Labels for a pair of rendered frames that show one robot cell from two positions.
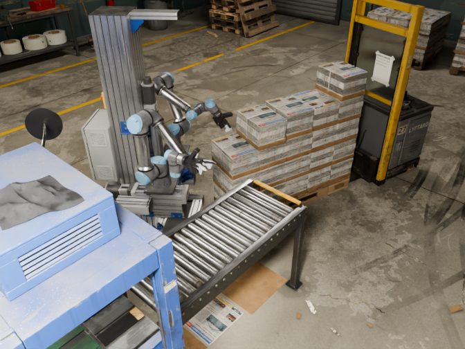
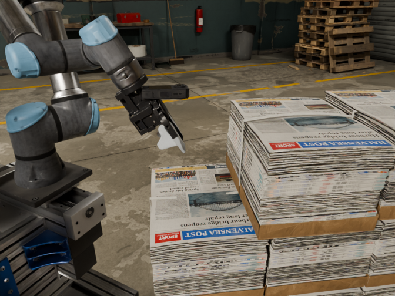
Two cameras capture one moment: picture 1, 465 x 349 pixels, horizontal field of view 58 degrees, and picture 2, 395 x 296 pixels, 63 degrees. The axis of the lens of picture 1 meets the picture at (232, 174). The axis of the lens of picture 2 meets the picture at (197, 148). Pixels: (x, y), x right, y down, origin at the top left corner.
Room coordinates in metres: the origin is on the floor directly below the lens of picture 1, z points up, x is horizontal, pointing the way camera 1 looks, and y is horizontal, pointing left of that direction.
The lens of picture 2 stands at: (2.48, -0.31, 1.34)
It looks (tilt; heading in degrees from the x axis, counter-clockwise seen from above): 25 degrees down; 22
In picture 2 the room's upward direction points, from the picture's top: straight up
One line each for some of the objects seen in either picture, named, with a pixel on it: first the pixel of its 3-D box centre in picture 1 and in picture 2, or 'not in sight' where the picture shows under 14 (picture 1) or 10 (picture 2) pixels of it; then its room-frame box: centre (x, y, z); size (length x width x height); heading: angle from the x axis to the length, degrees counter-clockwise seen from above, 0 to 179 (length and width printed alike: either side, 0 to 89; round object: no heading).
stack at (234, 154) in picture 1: (274, 169); (321, 283); (3.42, -0.41, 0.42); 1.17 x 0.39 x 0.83; 120
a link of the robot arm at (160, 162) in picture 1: (158, 165); not in sight; (2.63, 0.55, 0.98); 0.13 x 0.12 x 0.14; 148
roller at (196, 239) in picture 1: (206, 246); not in sight; (1.99, 0.17, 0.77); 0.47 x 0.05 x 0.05; 47
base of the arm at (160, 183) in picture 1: (160, 178); not in sight; (2.63, 0.55, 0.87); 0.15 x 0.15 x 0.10
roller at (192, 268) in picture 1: (184, 262); not in sight; (1.85, 0.30, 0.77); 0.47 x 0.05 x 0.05; 47
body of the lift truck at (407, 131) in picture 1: (385, 131); not in sight; (4.18, -1.73, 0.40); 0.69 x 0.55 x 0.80; 30
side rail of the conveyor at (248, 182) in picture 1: (188, 227); not in sight; (2.21, 0.31, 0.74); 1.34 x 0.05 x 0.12; 137
